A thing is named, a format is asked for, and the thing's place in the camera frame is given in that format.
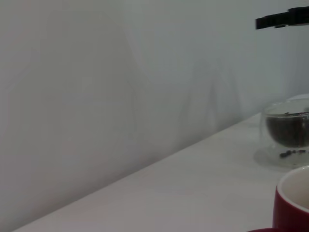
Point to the clear glass saucer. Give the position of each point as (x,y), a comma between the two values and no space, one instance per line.
(265,160)

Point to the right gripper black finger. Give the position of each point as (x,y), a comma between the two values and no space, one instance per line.
(270,22)

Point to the clear glass cup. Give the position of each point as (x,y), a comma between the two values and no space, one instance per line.
(264,116)

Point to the coffee beans heap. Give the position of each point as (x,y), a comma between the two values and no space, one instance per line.
(285,133)

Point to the red ceramic mug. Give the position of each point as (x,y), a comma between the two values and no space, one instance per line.
(285,212)

